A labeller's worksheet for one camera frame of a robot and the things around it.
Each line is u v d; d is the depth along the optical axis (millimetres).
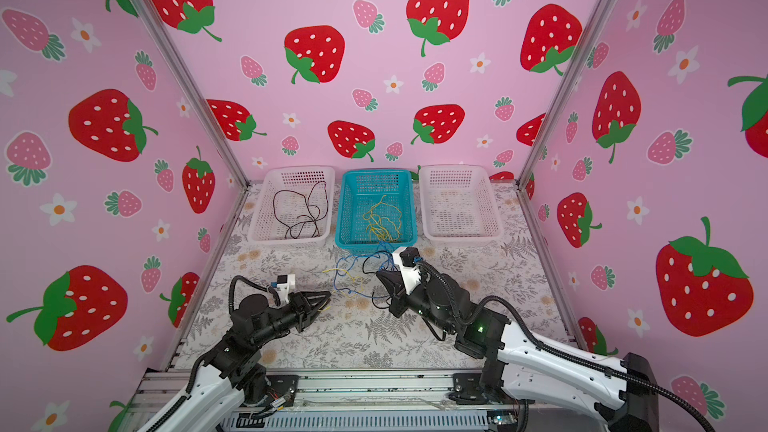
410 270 555
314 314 714
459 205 1145
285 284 749
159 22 780
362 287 926
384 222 1045
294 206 1129
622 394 413
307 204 1141
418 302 580
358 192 1170
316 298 748
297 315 683
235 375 581
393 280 604
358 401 731
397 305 606
